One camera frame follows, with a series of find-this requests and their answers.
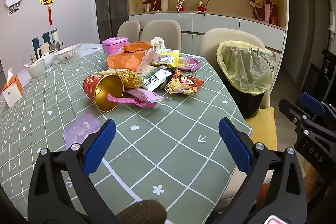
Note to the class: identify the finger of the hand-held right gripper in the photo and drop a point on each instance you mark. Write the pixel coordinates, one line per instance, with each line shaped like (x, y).
(312, 104)
(291, 108)

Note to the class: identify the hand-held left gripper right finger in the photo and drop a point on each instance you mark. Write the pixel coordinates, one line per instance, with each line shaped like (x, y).
(233, 145)

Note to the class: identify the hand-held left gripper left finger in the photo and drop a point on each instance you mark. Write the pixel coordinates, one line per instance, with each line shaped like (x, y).
(102, 142)

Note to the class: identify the clear purple plastic blister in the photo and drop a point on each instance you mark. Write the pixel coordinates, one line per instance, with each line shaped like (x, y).
(80, 129)

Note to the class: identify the black trash bin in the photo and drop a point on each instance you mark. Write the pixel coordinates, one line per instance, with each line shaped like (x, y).
(244, 103)

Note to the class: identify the red gold paper cup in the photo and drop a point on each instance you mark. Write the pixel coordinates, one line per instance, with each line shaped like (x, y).
(90, 87)

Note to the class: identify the long pink snack wrapper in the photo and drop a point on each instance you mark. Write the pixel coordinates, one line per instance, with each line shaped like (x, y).
(141, 98)

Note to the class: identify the yellow plastic bin liner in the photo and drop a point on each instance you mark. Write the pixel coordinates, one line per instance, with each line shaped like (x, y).
(246, 66)

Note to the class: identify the gold foil wrapper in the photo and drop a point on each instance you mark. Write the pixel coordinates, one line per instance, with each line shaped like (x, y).
(130, 78)

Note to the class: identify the red yellow snack packet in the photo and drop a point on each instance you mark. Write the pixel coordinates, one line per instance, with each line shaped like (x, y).
(183, 82)

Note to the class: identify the white green packet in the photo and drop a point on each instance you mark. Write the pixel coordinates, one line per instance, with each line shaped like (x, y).
(153, 79)

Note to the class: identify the large orange packet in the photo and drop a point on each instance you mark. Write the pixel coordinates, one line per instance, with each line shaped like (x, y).
(123, 61)

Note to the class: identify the purple pink snack wrapper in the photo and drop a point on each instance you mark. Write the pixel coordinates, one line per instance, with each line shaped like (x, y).
(191, 64)

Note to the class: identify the translucent plastic wrapper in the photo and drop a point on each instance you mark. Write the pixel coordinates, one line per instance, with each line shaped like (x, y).
(149, 60)

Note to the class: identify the small orange packet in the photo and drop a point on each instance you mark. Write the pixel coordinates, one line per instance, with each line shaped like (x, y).
(136, 47)

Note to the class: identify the yellow green snack packet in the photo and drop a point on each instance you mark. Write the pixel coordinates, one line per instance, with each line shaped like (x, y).
(168, 57)

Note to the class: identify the person's left hand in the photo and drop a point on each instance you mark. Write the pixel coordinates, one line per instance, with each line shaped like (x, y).
(144, 213)

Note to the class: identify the yellow seat cushion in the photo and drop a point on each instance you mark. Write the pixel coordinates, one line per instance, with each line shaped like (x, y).
(262, 129)

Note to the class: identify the black equipment stand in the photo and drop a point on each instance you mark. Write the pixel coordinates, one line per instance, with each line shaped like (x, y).
(326, 69)

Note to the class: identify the small red box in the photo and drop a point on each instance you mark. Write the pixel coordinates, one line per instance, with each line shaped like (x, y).
(273, 21)

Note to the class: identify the pink plastic box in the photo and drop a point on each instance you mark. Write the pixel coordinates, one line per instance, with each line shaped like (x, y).
(113, 47)

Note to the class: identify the pink gift bag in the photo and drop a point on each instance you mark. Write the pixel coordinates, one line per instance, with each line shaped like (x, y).
(267, 14)

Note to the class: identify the small white bowl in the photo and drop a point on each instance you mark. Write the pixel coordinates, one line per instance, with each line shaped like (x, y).
(35, 70)

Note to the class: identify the orange white tissue box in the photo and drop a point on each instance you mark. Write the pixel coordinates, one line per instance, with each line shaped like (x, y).
(13, 90)

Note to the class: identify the beige chair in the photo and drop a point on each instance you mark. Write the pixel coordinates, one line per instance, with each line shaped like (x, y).
(128, 31)
(160, 33)
(210, 43)

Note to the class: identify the steel mug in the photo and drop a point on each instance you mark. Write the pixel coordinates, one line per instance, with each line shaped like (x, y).
(55, 46)

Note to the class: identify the white sideboard cabinet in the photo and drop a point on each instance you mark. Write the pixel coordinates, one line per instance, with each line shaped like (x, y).
(223, 23)

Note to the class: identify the white yellow toy holder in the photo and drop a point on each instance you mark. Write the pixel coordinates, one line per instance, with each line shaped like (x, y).
(157, 43)

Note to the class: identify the teal thermos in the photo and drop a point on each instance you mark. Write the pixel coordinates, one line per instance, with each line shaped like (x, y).
(46, 39)
(35, 45)

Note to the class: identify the small red figurine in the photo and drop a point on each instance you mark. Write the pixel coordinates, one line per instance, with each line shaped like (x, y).
(180, 6)
(200, 6)

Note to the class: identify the clear glass jar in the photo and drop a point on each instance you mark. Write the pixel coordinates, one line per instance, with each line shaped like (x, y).
(139, 8)

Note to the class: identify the flower bouquet red box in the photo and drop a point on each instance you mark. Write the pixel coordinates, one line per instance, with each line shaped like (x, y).
(153, 3)

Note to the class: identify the white lidded cup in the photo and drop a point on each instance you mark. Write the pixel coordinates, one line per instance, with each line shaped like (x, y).
(164, 5)

